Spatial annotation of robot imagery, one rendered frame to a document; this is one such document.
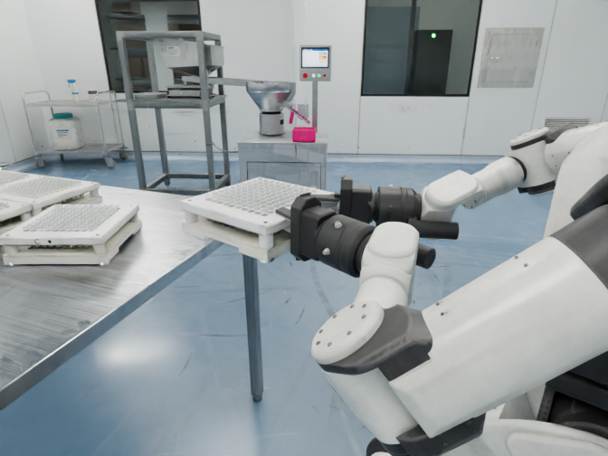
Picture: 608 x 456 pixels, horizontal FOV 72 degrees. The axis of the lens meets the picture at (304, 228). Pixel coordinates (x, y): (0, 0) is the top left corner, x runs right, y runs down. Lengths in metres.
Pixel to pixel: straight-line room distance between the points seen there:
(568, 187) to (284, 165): 2.53
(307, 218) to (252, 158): 2.29
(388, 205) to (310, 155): 2.12
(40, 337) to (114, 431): 1.02
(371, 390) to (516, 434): 0.38
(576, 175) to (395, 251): 0.21
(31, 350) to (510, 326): 0.75
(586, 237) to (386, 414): 0.21
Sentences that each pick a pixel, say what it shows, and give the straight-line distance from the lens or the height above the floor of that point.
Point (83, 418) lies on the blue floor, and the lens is 1.96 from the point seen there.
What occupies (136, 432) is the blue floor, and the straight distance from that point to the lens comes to 1.83.
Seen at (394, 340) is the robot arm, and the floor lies 1.09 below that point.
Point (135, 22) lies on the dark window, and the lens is 6.20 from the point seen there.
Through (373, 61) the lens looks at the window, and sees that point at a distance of 5.70.
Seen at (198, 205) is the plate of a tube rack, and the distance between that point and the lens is 0.86.
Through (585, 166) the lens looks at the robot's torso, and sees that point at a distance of 0.51.
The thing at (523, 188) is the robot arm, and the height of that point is 1.02.
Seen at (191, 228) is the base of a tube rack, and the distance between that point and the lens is 0.90.
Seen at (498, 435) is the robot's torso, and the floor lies 0.77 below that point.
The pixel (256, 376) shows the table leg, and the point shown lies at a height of 0.13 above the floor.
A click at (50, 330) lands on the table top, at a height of 0.83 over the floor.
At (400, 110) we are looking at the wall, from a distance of 5.78.
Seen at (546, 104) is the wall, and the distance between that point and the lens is 6.33.
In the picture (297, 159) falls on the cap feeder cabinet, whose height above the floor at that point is 0.64.
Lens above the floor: 1.29
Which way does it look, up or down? 22 degrees down
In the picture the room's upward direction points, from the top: straight up
